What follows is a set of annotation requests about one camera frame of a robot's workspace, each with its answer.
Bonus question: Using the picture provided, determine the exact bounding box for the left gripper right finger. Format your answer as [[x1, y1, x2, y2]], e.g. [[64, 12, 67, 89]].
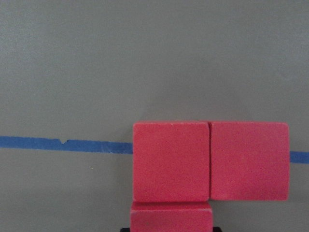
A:
[[212, 227, 221, 232]]

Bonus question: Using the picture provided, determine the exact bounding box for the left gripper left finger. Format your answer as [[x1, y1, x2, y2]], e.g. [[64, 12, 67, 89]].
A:
[[120, 228, 130, 232]]

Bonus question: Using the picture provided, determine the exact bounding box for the red block placed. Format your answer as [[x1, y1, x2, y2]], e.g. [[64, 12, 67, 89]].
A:
[[133, 121, 210, 203], [210, 121, 290, 201], [130, 202, 213, 232]]

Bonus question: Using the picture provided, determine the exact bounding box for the brown paper table mat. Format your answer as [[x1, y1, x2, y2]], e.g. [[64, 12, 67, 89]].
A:
[[0, 0, 309, 232]]

